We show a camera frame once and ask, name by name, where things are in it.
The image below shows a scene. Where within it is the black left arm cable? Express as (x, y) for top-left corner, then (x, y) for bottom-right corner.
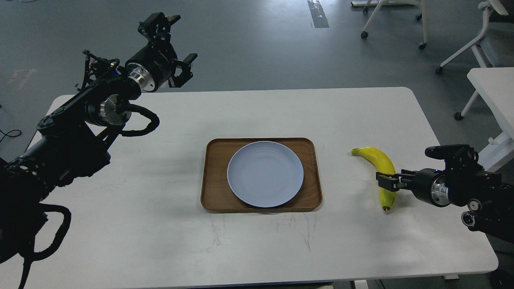
(118, 104), (160, 138)

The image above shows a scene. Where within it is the grey floor tape strip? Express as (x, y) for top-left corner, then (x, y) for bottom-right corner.
(307, 0), (329, 28)

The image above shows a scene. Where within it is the yellow banana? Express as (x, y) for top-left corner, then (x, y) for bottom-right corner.
(351, 147), (396, 212)

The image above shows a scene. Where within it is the white rolling chair frame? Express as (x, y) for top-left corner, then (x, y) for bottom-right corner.
(350, 0), (429, 51)

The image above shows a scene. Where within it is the brown wooden tray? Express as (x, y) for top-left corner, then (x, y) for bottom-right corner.
(200, 137), (323, 213)

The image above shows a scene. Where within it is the white side table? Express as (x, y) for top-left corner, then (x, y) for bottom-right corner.
(455, 67), (514, 172)

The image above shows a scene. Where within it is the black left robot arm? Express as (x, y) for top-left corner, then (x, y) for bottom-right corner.
(1, 12), (198, 289)

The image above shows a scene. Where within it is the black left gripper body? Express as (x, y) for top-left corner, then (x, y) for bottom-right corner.
(125, 44), (177, 93)

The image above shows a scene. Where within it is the black floor cable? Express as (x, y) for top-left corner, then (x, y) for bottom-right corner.
(0, 130), (22, 144)

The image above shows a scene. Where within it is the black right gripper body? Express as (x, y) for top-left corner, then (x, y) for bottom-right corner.
(402, 169), (450, 208)

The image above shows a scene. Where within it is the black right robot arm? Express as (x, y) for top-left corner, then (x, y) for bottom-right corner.
(376, 144), (514, 243)

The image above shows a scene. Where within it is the light blue round plate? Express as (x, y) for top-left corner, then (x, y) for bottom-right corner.
(226, 141), (304, 208)

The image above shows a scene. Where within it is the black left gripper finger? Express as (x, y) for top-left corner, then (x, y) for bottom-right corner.
(138, 12), (181, 48)
(169, 53), (198, 88)

